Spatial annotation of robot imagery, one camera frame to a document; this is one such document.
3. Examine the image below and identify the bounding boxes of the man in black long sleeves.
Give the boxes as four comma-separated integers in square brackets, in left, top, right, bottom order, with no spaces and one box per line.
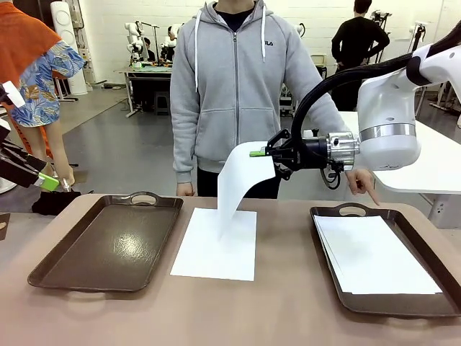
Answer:
[331,0,391,112]

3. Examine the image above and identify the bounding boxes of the black trousers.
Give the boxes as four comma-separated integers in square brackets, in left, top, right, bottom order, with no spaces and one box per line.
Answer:
[197,167,282,199]

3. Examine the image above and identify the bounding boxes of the white standing air conditioner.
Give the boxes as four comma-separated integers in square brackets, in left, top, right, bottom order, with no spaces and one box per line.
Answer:
[49,0,89,97]

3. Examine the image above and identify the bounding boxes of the grey plastic stool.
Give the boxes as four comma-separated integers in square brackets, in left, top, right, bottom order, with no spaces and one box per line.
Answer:
[154,91,174,116]

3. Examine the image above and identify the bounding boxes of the person's left hand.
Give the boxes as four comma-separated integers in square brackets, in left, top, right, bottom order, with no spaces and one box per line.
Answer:
[344,168,381,207]

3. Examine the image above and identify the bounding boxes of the brown plastic serving tray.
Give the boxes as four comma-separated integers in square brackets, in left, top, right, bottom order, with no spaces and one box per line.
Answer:
[27,190,184,293]
[309,202,461,320]

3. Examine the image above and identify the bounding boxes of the white round stand base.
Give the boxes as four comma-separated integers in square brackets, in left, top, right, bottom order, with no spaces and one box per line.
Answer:
[0,174,19,195]

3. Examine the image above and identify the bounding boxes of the black camera pole stand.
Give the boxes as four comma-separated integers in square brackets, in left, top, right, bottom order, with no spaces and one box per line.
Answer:
[408,21,428,51]

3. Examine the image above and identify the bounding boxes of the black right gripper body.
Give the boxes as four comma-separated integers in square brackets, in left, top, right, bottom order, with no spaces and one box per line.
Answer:
[273,136,330,172]

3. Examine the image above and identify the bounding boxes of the person's right forearm grey sleeve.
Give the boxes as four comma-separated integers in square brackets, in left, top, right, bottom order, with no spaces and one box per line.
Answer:
[170,107,197,184]

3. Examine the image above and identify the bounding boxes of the dark brown flat object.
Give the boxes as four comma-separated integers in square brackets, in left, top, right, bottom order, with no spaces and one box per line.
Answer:
[0,212,12,241]

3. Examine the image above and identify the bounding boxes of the person's left forearm grey sleeve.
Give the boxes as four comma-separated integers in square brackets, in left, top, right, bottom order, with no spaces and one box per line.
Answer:
[302,82,356,145]

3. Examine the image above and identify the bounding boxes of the person in grey hoodie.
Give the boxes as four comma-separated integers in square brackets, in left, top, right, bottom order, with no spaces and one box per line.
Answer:
[169,0,356,184]

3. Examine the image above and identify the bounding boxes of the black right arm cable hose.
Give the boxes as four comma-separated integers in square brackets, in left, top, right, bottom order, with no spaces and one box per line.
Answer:
[290,30,461,190]

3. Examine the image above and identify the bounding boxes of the beige cabinet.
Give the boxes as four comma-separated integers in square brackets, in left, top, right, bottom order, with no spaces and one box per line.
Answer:
[311,53,328,79]

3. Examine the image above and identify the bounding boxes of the background table with green mat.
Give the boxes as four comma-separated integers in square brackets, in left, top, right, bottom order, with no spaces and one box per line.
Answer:
[113,61,174,118]

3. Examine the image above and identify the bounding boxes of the black fabric bundle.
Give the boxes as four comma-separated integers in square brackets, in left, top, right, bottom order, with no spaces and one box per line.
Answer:
[31,190,82,216]

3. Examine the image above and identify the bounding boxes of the bare skin-tone leg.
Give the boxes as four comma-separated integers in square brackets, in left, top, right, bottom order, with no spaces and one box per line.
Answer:
[46,122,76,192]

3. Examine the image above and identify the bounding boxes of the blue floral garment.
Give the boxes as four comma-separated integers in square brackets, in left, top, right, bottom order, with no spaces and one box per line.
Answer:
[9,39,87,128]

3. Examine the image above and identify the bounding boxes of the person's right hand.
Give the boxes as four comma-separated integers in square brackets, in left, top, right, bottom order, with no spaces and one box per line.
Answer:
[176,181,196,198]

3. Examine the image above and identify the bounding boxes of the orange fabric garment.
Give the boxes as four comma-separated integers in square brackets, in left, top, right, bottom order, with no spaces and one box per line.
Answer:
[0,0,63,109]

